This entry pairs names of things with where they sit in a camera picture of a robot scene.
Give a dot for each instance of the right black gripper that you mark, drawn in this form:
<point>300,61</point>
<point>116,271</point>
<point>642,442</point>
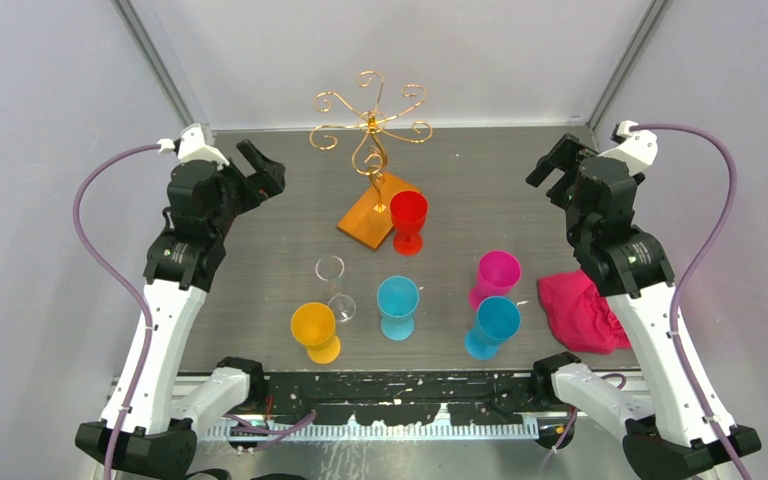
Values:
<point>565,155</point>

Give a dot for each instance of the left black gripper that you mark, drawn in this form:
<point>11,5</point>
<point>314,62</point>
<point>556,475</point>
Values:
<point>270,172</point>

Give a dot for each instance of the pink plastic wine glass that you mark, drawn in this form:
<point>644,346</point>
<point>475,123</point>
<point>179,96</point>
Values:
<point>498,272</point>

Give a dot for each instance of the red plastic wine glass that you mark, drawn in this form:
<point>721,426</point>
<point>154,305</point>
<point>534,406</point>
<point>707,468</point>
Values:
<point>408,214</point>

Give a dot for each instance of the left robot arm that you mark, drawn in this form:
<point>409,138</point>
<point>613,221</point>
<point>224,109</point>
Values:
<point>142,429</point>

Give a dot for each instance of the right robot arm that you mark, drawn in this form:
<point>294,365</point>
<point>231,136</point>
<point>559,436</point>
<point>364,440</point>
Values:
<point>682,429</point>

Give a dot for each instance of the clear wine glass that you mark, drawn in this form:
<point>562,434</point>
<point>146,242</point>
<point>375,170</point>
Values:
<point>330,270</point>

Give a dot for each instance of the yellow plastic wine glass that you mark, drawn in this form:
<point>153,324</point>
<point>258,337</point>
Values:
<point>313,326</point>

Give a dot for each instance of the blue wine glass right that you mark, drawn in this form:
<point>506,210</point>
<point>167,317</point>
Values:
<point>497,320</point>

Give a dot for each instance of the blue wine glass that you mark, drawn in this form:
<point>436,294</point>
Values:
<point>497,320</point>
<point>397,299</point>

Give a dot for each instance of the blue wine glass centre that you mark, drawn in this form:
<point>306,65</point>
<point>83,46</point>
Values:
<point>397,299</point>

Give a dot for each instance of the pink crumpled cloth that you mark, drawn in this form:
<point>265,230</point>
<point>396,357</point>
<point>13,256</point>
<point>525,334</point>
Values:
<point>578,316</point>

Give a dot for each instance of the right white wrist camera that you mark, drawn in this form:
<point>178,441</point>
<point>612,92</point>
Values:
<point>636,149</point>

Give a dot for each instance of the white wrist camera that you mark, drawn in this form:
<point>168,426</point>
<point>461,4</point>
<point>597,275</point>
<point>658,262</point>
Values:
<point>636,149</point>
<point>195,143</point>

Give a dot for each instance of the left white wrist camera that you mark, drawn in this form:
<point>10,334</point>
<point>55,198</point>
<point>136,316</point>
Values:
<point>195,143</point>

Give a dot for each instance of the gold wire glass rack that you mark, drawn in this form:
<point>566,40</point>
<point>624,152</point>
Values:
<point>368,221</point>

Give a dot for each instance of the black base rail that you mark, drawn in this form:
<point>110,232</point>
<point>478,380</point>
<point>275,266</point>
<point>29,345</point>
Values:
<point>401,398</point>

